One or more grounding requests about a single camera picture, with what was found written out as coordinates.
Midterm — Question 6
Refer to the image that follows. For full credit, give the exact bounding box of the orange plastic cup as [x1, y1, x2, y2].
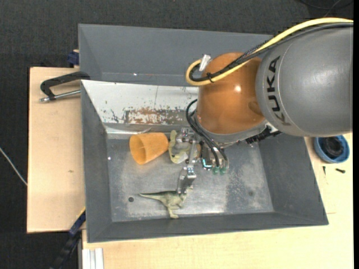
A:
[128, 132, 170, 165]

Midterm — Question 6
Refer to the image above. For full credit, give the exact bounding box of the blue ring with black core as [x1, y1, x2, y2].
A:
[314, 134, 351, 164]

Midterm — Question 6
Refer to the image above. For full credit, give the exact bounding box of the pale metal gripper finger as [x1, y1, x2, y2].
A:
[169, 134, 190, 161]
[176, 165, 197, 194]

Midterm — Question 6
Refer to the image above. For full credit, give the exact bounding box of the green toy dinosaur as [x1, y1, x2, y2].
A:
[139, 187, 194, 220]

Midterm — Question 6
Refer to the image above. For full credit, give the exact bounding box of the pale cardboard board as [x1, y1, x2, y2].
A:
[26, 66, 86, 234]

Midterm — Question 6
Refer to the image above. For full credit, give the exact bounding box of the black cylinder on white bracket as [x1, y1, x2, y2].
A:
[244, 123, 283, 146]

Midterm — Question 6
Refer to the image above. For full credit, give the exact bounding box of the grey metal bin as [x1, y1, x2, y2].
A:
[77, 23, 329, 243]

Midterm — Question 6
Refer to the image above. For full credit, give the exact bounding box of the pale yellow-green soft toy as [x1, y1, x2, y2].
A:
[167, 129, 189, 165]

